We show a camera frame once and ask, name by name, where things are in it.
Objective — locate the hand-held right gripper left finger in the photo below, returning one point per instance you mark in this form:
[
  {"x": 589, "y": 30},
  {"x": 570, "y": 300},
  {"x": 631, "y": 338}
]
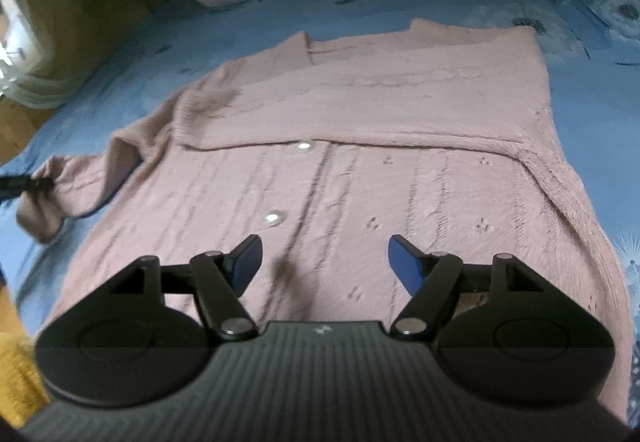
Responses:
[{"x": 248, "y": 264}]

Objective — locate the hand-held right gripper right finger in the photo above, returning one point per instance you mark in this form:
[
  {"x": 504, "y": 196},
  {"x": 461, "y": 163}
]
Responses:
[{"x": 404, "y": 264}]

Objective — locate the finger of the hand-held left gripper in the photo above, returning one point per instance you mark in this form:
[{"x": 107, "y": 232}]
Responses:
[{"x": 22, "y": 184}]

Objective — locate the pink towel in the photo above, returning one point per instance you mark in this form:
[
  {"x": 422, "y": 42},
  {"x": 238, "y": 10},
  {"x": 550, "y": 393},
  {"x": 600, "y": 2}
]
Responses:
[{"x": 380, "y": 147}]

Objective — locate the white sheer curtain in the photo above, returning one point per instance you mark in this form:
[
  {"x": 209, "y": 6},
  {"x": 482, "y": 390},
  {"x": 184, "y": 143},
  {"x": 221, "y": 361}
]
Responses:
[{"x": 35, "y": 82}]

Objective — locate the yellow cloth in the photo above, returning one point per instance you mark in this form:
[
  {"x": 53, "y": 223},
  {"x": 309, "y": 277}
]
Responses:
[{"x": 20, "y": 382}]

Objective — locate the blue floral bedsheet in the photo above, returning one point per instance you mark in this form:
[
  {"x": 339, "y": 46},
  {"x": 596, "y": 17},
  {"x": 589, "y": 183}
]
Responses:
[{"x": 590, "y": 122}]

